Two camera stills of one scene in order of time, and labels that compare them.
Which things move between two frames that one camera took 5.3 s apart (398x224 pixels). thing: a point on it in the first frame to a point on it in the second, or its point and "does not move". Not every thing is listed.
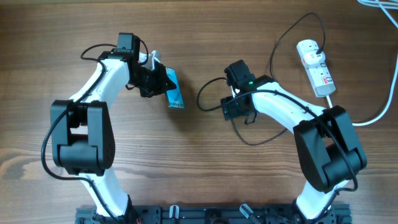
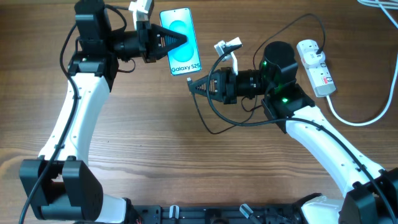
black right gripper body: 232,106 to 231,96
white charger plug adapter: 311,58 does not move
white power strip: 319,76 does not move
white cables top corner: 384,4 does not move
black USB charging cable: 271,73 to 255,100
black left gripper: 163,83 to 145,30
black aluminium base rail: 212,214 does not move
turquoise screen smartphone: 173,96 to 185,58
